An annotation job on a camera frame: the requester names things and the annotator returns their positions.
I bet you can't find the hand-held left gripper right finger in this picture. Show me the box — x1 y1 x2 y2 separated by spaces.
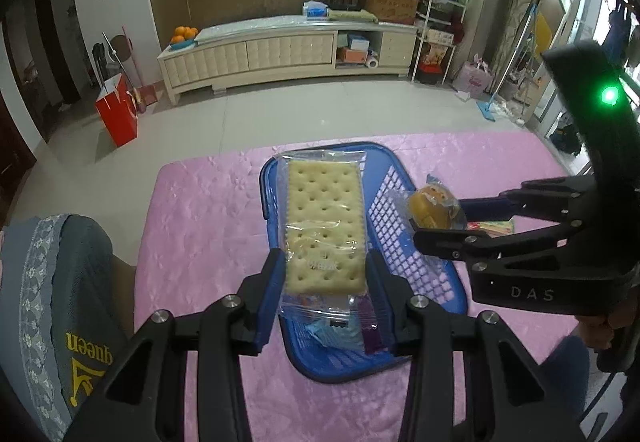
365 249 588 442

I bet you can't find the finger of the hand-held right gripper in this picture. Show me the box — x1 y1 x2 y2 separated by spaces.
457 176 598 223
412 217 601 273

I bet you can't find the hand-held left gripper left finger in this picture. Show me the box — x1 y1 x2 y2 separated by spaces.
65 248 287 442

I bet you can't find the purple snack packet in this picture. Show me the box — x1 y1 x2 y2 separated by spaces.
357 294 396 355

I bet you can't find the clear bun packet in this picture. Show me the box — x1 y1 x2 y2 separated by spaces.
382 174 468 235

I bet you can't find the blue plastic basket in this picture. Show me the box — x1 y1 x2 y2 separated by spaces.
259 141 469 384

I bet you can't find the clear soda cracker packet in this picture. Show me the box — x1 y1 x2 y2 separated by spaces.
274 149 371 323

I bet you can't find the person's right hand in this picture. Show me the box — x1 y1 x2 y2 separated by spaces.
575 307 626 353

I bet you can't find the green striped cracker packet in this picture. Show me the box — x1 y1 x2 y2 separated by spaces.
467 218 516 238

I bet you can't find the light blue snack packet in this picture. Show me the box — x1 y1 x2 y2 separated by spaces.
305 319 363 353

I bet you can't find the blue mop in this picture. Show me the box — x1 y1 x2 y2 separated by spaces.
475 2 541 123

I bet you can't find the pink blanket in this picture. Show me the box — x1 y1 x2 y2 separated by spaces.
132 129 596 442

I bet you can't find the blue hanging garment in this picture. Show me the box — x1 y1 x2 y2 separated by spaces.
602 0 638 53

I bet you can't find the pink shopping bag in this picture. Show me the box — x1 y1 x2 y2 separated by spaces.
452 54 493 99

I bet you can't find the person's leg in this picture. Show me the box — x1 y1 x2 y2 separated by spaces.
537 336 593 428

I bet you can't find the red box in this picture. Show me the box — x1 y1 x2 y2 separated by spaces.
417 62 443 84

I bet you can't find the printed snack box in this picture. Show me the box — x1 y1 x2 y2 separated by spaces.
422 43 451 68

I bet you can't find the white metal storage rack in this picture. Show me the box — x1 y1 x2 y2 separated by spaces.
410 0 471 85

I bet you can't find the grey printed cushion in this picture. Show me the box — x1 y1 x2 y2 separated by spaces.
0 213 133 442

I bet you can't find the cardboard box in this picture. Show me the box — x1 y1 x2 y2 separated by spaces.
364 0 420 21

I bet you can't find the red paper bag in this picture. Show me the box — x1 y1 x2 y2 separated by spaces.
95 73 139 148

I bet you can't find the green folded cloth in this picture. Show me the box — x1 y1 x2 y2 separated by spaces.
326 8 379 24

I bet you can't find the white TV cabinet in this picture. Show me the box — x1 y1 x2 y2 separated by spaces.
157 14 418 105

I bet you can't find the pile of oranges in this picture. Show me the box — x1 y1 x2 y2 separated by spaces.
170 25 199 48

